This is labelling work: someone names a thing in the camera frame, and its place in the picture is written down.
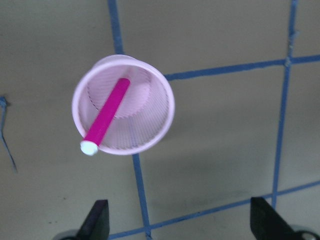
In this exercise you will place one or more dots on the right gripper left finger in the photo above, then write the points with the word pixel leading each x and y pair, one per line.
pixel 96 225

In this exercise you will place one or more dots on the pink mesh cup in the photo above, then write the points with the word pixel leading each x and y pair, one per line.
pixel 145 114

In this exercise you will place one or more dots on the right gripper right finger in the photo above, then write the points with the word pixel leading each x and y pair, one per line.
pixel 267 224

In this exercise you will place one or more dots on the pink highlighter pen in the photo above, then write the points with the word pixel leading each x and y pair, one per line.
pixel 98 129

